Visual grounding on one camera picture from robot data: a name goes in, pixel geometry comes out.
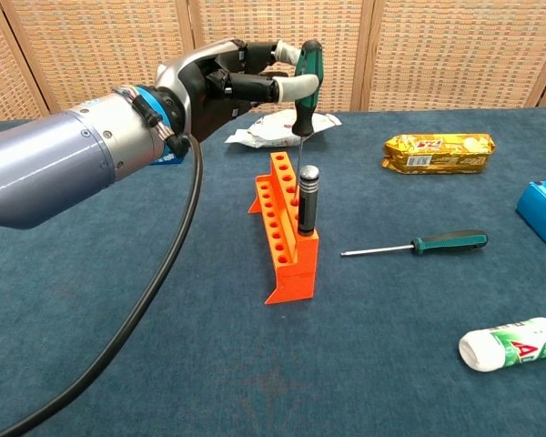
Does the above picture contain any blue felt table cover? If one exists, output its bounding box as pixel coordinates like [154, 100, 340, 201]
[0, 105, 546, 437]

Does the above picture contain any black metal precision screwdriver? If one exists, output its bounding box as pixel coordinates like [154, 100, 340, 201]
[297, 164, 320, 238]

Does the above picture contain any small green black screwdriver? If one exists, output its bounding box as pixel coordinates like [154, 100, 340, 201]
[291, 39, 324, 206]

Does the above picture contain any large green handled screwdriver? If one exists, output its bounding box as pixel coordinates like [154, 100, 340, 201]
[339, 229, 490, 259]

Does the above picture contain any gold biscuit packet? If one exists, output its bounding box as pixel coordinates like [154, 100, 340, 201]
[381, 133, 497, 175]

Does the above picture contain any white snack bag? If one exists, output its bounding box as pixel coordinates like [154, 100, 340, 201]
[224, 111, 343, 150]

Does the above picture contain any blue sandwich cookie box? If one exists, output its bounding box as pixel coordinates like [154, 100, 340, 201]
[149, 152, 186, 166]

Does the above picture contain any white bottle with green label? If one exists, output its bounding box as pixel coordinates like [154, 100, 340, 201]
[458, 317, 546, 373]

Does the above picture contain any orange screwdriver rack with holes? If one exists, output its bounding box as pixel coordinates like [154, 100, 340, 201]
[248, 151, 321, 306]

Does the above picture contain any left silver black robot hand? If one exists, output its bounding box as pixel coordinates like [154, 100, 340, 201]
[154, 38, 320, 145]

